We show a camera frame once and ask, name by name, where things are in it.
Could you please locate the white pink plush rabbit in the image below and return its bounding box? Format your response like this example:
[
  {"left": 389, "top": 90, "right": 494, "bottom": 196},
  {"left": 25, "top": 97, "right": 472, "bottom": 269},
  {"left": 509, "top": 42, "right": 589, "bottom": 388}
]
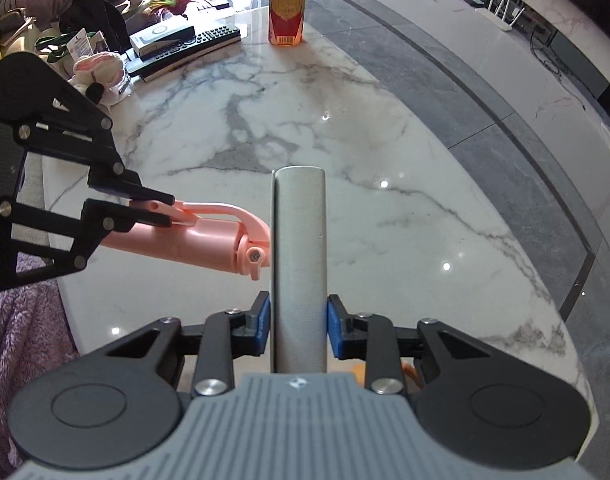
[{"left": 67, "top": 52, "right": 132, "bottom": 107}]

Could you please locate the black bag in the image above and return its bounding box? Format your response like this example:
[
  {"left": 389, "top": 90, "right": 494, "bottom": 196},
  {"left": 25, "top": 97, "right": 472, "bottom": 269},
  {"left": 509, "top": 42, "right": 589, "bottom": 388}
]
[{"left": 60, "top": 0, "right": 132, "bottom": 56}]

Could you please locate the pink tube bottle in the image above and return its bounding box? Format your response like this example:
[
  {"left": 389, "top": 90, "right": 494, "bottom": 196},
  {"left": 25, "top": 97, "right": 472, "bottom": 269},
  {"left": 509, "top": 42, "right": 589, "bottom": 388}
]
[{"left": 97, "top": 199, "right": 273, "bottom": 281}]

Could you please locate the white router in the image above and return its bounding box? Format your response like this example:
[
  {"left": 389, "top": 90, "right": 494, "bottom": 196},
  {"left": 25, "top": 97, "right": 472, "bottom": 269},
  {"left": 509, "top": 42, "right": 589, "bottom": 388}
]
[{"left": 475, "top": 0, "right": 526, "bottom": 33}]

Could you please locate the white grey phone stand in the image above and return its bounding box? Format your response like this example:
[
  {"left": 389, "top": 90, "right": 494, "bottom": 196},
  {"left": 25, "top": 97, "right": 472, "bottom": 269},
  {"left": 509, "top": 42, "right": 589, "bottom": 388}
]
[{"left": 271, "top": 165, "right": 329, "bottom": 375}]

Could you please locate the white marble television console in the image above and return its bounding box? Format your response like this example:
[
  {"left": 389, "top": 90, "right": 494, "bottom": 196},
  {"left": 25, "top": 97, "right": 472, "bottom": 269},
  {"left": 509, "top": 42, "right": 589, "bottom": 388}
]
[{"left": 450, "top": 0, "right": 610, "bottom": 161}]

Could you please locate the red green artificial flower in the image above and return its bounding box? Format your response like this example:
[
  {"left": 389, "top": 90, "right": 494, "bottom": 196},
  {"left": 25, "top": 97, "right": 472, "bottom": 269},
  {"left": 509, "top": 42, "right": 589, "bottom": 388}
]
[{"left": 142, "top": 0, "right": 211, "bottom": 18}]

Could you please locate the purple fleece clothing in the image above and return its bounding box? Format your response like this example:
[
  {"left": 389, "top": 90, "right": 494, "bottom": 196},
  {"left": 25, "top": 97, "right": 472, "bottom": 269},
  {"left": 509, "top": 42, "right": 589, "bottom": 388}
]
[{"left": 0, "top": 252, "right": 80, "bottom": 480}]

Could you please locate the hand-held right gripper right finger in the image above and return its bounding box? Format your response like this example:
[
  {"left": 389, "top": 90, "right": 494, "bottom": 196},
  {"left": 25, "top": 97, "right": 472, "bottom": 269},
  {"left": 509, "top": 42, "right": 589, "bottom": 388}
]
[{"left": 327, "top": 294, "right": 492, "bottom": 396}]

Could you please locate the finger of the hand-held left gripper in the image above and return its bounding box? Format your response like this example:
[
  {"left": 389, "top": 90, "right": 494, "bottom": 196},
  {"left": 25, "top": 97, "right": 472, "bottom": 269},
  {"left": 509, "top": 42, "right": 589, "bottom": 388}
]
[
  {"left": 0, "top": 199, "right": 173, "bottom": 277},
  {"left": 14, "top": 79, "right": 176, "bottom": 206}
]

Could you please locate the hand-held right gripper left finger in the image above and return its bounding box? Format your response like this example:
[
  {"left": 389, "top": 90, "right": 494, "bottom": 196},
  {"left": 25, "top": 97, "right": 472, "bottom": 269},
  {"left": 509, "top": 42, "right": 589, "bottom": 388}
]
[{"left": 105, "top": 290, "right": 272, "bottom": 397}]

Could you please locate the black book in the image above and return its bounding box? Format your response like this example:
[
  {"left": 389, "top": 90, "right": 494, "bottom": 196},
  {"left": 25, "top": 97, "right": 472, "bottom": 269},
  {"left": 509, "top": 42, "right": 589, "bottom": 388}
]
[{"left": 135, "top": 52, "right": 206, "bottom": 82}]

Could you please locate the white printed box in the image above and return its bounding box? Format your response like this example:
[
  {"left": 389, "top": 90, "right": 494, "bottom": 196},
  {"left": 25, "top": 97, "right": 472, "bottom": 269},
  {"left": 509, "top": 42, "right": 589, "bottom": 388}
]
[{"left": 129, "top": 20, "right": 196, "bottom": 58}]

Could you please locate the amber juice bottle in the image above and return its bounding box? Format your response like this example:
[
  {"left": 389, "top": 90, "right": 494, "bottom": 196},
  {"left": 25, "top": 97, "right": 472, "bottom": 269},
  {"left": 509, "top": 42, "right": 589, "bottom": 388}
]
[{"left": 268, "top": 0, "right": 306, "bottom": 47}]

